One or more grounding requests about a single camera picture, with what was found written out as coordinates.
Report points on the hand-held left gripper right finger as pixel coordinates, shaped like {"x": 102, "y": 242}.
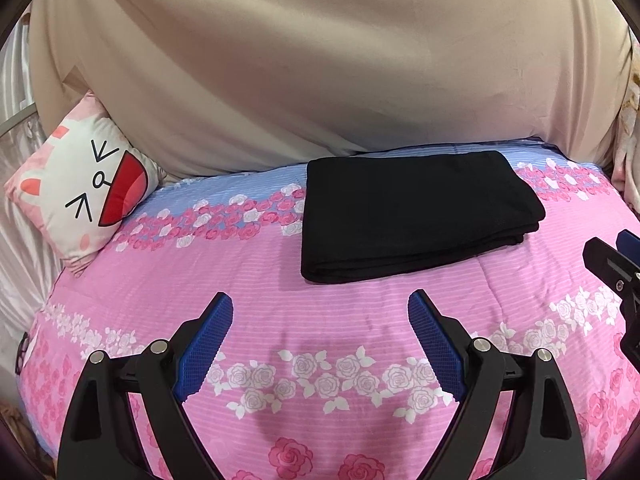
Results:
{"x": 435, "y": 345}

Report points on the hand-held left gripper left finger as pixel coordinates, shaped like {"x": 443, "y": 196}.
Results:
{"x": 207, "y": 340}

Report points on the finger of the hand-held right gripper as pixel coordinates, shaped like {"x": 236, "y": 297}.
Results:
{"x": 630, "y": 245}
{"x": 607, "y": 265}

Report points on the black pants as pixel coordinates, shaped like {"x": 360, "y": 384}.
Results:
{"x": 410, "y": 210}

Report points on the pink floral bed sheet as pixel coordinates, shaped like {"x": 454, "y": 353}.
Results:
{"x": 325, "y": 320}

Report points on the cream patterned blanket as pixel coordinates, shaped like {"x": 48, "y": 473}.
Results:
{"x": 630, "y": 120}

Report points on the small black object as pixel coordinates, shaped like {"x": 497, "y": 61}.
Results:
{"x": 23, "y": 355}

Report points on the white satin curtain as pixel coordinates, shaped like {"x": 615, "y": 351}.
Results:
{"x": 20, "y": 260}

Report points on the cat face cushion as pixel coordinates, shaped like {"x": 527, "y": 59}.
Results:
{"x": 75, "y": 180}

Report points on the beige headboard cover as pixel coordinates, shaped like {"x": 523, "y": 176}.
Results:
{"x": 325, "y": 60}

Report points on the white metal rail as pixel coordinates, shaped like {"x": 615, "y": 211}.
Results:
{"x": 17, "y": 122}

